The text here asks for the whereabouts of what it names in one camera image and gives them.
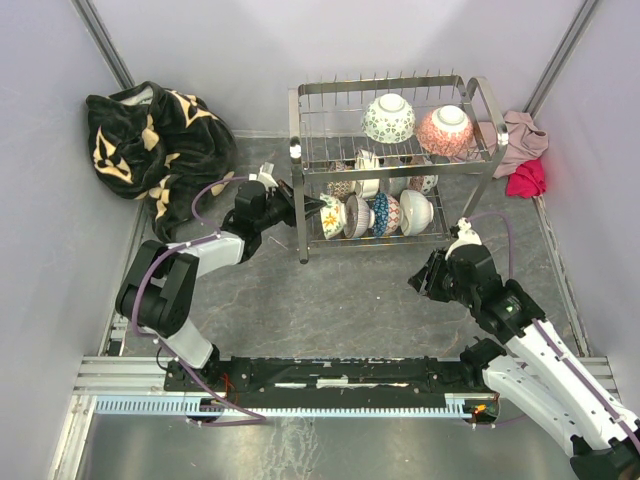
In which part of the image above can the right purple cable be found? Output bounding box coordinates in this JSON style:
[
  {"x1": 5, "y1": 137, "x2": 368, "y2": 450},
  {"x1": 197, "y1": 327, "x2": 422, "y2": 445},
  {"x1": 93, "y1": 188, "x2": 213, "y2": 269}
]
[{"x1": 464, "y1": 210, "x2": 640, "y2": 451}]

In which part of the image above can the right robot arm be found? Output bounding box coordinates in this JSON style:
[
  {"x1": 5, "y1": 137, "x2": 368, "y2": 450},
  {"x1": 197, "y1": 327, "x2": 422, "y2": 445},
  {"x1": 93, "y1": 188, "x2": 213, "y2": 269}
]
[{"x1": 409, "y1": 244, "x2": 639, "y2": 479}]

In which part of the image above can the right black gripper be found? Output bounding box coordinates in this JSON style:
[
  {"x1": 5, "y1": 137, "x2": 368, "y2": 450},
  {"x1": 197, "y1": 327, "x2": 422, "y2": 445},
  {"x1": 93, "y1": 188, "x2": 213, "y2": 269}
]
[{"x1": 405, "y1": 248, "x2": 477, "y2": 308}]

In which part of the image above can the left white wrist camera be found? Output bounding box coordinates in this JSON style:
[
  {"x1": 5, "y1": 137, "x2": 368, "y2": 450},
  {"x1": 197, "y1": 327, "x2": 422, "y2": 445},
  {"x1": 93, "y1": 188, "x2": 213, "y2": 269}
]
[{"x1": 249, "y1": 162, "x2": 278, "y2": 189}]

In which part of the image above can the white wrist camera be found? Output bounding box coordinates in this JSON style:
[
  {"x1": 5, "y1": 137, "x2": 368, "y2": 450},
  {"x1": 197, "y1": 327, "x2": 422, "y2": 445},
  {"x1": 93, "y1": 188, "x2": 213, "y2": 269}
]
[
  {"x1": 445, "y1": 217, "x2": 482, "y2": 259},
  {"x1": 249, "y1": 162, "x2": 278, "y2": 189}
]

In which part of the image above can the light blue cable duct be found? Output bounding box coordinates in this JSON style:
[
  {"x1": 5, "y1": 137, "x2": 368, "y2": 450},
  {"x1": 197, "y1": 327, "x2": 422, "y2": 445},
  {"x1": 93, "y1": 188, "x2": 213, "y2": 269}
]
[{"x1": 94, "y1": 394, "x2": 498, "y2": 420}]

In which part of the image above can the brown cross patterned bowl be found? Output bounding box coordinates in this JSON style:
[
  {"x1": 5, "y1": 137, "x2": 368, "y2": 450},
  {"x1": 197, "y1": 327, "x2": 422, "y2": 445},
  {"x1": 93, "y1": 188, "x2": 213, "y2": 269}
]
[{"x1": 327, "y1": 161, "x2": 356, "y2": 201}]

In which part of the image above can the magenta cloth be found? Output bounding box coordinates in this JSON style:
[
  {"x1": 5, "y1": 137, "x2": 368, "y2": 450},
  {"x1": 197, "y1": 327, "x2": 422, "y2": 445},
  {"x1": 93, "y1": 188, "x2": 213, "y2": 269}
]
[{"x1": 506, "y1": 159, "x2": 547, "y2": 199}]

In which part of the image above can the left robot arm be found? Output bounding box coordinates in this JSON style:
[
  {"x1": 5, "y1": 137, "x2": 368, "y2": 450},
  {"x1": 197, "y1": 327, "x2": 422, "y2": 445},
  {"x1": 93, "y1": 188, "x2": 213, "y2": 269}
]
[{"x1": 115, "y1": 180, "x2": 326, "y2": 390}]

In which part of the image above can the plain white bowl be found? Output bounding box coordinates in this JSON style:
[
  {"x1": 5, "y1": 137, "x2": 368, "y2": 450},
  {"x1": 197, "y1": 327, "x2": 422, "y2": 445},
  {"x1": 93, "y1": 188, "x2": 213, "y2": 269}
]
[{"x1": 399, "y1": 189, "x2": 434, "y2": 236}]

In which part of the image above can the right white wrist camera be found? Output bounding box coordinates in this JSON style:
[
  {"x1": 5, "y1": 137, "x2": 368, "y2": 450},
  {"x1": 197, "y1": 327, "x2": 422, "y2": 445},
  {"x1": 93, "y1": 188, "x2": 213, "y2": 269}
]
[{"x1": 445, "y1": 217, "x2": 482, "y2": 259}]

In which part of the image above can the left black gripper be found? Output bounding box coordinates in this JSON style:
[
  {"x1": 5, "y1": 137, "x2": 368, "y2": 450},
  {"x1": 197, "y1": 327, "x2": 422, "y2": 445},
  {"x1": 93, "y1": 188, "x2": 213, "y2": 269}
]
[{"x1": 256, "y1": 180, "x2": 328, "y2": 232}]

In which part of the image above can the black and cream blanket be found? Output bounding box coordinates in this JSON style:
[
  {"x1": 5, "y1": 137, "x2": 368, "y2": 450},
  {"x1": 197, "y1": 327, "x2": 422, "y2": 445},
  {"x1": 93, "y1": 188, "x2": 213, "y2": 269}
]
[{"x1": 86, "y1": 81, "x2": 238, "y2": 243}]

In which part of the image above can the red diamond patterned bowl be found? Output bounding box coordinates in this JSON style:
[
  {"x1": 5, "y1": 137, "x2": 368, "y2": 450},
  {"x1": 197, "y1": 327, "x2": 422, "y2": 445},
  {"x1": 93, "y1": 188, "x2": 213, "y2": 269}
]
[{"x1": 361, "y1": 93, "x2": 416, "y2": 144}]

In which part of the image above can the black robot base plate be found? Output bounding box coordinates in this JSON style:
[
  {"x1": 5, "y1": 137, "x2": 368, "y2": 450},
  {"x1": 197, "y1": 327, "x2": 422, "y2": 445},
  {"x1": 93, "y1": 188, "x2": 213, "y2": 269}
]
[{"x1": 164, "y1": 357, "x2": 496, "y2": 408}]

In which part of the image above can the aluminium frame rail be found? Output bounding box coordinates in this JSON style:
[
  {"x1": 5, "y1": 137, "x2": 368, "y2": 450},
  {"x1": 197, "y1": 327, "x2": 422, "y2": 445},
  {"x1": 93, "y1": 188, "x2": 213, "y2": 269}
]
[{"x1": 47, "y1": 324, "x2": 640, "y2": 480}]

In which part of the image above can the dusty pink cloth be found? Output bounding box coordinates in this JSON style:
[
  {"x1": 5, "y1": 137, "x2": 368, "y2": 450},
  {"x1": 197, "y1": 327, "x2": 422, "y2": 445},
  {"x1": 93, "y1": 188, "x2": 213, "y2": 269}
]
[{"x1": 493, "y1": 110, "x2": 549, "y2": 179}]

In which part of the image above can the black leaf patterned bowl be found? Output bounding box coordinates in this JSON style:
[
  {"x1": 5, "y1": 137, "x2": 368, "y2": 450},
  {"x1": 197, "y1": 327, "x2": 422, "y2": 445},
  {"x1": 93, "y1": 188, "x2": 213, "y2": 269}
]
[{"x1": 415, "y1": 105, "x2": 473, "y2": 157}]

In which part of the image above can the white scalloped bowl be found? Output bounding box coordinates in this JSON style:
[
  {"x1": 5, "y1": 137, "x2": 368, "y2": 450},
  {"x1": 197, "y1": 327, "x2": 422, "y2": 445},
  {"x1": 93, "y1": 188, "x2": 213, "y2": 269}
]
[{"x1": 353, "y1": 148, "x2": 382, "y2": 199}]

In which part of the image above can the stainless steel dish rack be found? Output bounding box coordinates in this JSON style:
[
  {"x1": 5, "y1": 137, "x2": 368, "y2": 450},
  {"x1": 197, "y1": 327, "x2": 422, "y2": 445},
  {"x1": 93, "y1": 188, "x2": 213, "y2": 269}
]
[{"x1": 288, "y1": 68, "x2": 510, "y2": 265}]

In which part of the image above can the blue triangle patterned bowl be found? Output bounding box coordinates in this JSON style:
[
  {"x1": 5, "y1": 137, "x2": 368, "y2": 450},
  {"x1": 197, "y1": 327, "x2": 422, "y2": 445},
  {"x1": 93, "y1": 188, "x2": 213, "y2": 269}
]
[{"x1": 371, "y1": 192, "x2": 402, "y2": 237}]

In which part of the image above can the yellow floral bowl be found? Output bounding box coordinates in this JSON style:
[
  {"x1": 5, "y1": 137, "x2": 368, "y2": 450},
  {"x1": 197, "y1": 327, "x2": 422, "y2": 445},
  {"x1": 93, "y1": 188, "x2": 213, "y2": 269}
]
[{"x1": 320, "y1": 193, "x2": 346, "y2": 240}]

